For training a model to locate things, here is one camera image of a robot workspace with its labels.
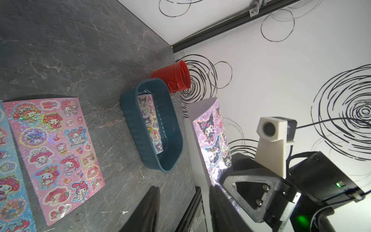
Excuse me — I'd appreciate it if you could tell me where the purple holographic Kuromi sheet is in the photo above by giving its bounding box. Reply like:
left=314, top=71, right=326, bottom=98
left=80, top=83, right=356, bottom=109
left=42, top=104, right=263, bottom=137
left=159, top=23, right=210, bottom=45
left=188, top=97, right=232, bottom=186

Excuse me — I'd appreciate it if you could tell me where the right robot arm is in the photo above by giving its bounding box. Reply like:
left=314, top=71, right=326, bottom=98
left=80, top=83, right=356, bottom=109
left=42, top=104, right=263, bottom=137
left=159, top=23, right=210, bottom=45
left=219, top=151, right=366, bottom=232

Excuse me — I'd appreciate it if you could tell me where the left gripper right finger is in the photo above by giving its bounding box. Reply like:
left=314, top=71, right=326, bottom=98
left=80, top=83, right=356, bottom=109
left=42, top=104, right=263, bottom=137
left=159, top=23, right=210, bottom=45
left=209, top=186, right=252, bottom=232

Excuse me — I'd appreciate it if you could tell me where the dark teal storage box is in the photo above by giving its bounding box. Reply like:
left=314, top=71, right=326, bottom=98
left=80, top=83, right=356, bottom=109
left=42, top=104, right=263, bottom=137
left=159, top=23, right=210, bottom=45
left=121, top=78, right=183, bottom=173

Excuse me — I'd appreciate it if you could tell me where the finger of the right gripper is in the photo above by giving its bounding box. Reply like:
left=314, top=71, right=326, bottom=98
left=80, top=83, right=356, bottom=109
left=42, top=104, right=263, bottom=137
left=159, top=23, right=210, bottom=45
left=220, top=171, right=283, bottom=223

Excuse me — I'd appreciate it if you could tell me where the red cup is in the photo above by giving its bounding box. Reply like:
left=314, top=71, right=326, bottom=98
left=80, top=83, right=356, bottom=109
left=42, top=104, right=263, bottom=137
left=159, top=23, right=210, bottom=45
left=151, top=61, right=191, bottom=94

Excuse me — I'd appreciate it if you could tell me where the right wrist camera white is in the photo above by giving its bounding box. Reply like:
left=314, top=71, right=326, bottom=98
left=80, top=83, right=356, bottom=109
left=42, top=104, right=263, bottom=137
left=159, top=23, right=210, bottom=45
left=254, top=117, right=298, bottom=179

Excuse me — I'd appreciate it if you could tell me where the yellow pink sticker sheet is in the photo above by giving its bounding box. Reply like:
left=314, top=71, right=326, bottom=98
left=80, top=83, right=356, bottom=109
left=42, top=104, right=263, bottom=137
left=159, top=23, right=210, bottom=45
left=137, top=94, right=164, bottom=155

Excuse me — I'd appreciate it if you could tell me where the pink My Melody sticker sheet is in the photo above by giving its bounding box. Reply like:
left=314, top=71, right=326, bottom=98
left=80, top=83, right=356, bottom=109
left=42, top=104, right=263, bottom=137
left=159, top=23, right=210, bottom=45
left=3, top=97, right=105, bottom=226

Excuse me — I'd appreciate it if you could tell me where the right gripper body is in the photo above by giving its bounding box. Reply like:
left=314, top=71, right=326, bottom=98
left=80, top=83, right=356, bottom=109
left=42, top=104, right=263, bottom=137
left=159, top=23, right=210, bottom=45
left=232, top=153, right=300, bottom=232

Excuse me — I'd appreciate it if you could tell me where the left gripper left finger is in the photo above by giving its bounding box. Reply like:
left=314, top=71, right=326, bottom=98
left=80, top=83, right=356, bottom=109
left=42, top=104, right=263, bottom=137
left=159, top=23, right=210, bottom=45
left=119, top=186, right=160, bottom=232

